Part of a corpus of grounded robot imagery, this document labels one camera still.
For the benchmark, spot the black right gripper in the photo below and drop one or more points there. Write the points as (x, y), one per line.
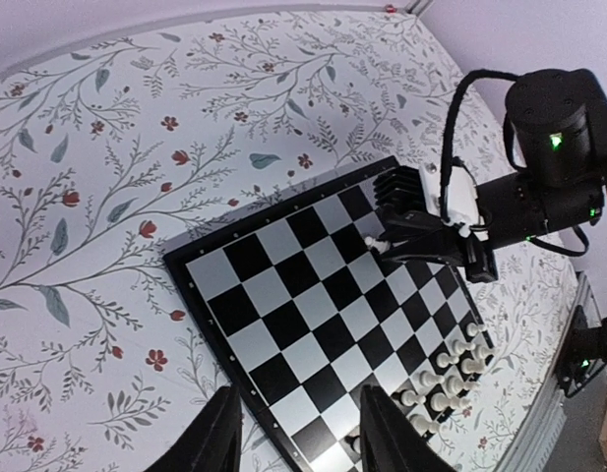
(558, 120)

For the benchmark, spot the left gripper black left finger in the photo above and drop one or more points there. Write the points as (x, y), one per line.
(212, 442)

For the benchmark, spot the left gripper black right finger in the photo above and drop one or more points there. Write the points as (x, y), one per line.
(388, 441)

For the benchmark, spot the white piece showing black base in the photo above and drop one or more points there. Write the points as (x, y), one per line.
(375, 244)

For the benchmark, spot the white bishop chess piece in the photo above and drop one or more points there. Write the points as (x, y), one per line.
(440, 402)
(423, 425)

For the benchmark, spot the white pawn chess piece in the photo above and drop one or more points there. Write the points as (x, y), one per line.
(444, 360)
(429, 379)
(355, 443)
(459, 347)
(410, 397)

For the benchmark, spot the white rook chess piece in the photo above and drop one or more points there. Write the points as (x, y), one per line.
(482, 352)

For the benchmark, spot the black and white chessboard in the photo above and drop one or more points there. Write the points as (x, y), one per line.
(301, 315)

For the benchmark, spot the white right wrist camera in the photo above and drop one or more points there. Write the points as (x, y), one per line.
(405, 188)

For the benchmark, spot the aluminium front rail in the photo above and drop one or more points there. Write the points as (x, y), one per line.
(546, 418)

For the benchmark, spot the right aluminium frame post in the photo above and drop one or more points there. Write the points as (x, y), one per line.
(418, 7)

